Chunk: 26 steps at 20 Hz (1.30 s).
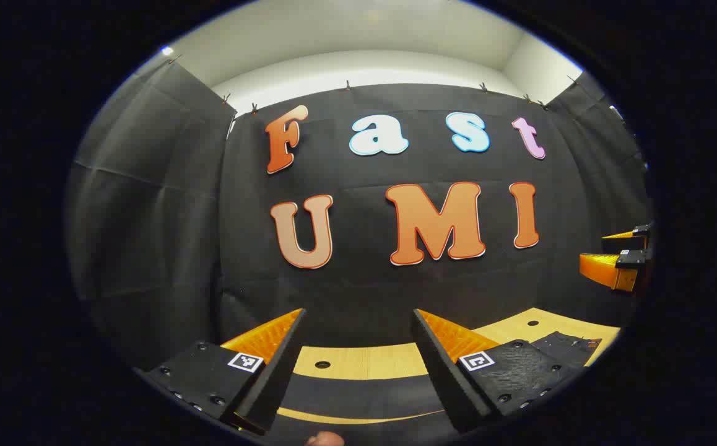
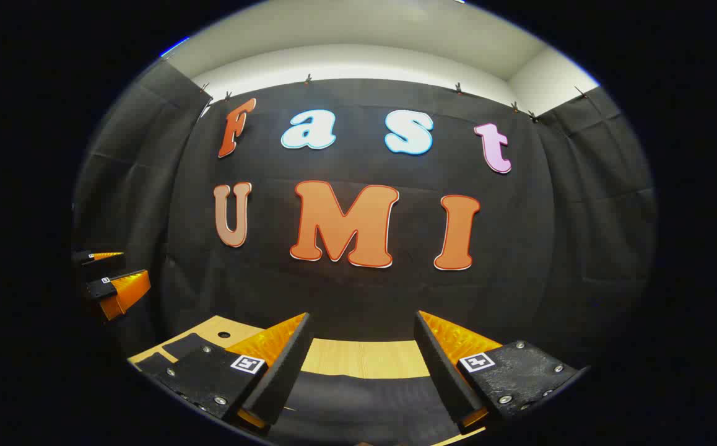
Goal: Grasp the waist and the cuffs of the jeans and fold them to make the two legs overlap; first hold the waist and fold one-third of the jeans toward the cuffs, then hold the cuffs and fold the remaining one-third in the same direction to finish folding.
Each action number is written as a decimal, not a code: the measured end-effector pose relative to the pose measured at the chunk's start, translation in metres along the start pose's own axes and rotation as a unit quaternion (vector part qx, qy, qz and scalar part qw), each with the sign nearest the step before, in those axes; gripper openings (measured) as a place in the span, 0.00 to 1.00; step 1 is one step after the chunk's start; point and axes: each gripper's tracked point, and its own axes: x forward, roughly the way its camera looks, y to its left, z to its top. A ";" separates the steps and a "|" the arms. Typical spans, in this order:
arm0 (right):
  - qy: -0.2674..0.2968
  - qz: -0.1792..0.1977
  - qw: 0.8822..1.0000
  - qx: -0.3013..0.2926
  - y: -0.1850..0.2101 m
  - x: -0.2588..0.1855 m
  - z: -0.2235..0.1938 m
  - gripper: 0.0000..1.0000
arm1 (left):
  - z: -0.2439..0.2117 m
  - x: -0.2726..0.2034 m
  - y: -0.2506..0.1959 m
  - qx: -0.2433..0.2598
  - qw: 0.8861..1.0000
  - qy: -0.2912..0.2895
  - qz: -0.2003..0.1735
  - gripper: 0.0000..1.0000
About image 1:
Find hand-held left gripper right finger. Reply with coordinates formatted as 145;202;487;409
412;308;584;433

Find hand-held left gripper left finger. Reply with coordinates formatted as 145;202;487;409
137;308;307;435

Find dark grey jeans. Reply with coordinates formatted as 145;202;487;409
271;331;602;435

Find black backdrop cloth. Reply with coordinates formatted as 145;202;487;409
64;56;653;372

